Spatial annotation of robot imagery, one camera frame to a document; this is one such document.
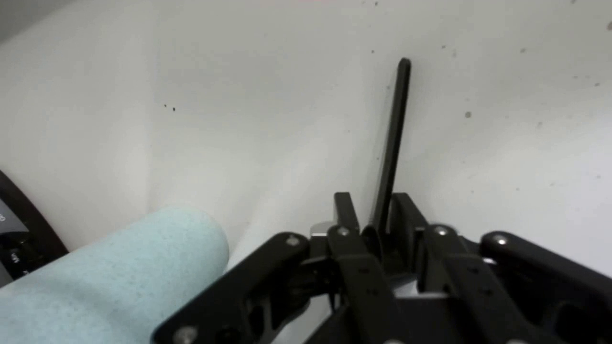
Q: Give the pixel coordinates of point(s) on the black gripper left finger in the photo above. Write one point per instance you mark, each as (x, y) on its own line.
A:
(357, 280)

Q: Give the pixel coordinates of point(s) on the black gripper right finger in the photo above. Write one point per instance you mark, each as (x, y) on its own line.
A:
(460, 274)

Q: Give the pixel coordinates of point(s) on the teal plastic cup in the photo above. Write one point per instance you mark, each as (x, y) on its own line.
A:
(116, 280)

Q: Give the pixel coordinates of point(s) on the black gas stove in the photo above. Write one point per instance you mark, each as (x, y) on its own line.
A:
(20, 230)

